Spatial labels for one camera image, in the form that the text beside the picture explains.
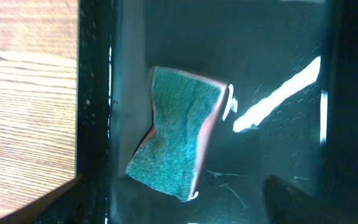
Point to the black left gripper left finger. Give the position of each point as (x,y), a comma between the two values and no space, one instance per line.
(33,210)

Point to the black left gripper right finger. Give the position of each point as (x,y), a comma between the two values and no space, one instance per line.
(284,203)

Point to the green and pink sponge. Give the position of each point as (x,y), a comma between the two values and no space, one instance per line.
(185,107)

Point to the black rectangular water tray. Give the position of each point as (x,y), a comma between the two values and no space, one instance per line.
(294,69)

